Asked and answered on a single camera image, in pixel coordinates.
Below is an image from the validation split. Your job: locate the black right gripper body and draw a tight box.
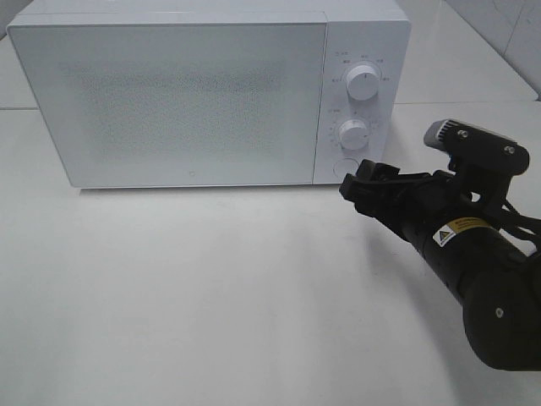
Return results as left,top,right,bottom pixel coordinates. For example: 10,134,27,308
371,171,503,271

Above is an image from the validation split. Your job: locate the white microwave door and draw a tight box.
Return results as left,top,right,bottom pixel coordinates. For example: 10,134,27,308
10,24,325,189

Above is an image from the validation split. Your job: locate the lower white microwave knob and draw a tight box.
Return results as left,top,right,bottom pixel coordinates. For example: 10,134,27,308
337,119,370,151

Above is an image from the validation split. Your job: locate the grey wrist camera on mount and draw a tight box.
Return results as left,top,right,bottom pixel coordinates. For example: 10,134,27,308
424,118,530,214

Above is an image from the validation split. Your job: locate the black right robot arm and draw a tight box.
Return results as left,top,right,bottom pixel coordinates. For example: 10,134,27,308
339,160,540,371

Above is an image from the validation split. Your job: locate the white microwave oven body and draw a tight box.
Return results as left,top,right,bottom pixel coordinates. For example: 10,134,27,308
7,1,411,188

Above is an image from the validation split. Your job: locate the white microwave knob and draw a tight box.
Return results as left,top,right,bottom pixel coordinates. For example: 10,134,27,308
345,63,380,102
337,119,370,151

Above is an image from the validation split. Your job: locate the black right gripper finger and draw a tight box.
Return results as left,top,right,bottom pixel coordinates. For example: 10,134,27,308
355,159,400,183
339,173,406,218

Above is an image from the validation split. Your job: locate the upper white microwave knob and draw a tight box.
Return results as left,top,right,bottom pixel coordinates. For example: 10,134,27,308
345,63,380,102

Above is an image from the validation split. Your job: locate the round white door release button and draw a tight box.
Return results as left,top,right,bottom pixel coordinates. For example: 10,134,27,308
333,158,359,182

